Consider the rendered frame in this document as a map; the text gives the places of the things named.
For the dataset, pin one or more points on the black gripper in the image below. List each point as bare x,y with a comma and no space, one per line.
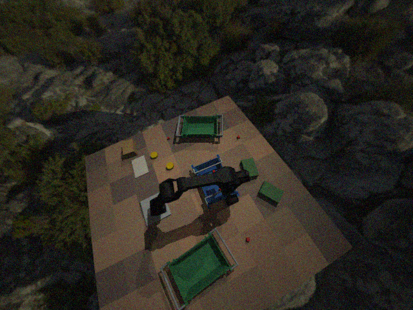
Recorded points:
232,198

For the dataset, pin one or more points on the blue plastic tray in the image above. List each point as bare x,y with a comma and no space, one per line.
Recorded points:
212,189

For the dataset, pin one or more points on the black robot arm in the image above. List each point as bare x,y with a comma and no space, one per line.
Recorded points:
225,177

